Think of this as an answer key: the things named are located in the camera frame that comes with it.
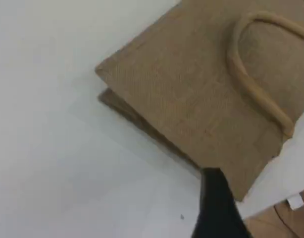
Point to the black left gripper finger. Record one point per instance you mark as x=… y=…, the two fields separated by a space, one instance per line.
x=216 y=210

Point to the brown jute tote bag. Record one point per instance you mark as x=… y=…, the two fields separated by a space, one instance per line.
x=191 y=86

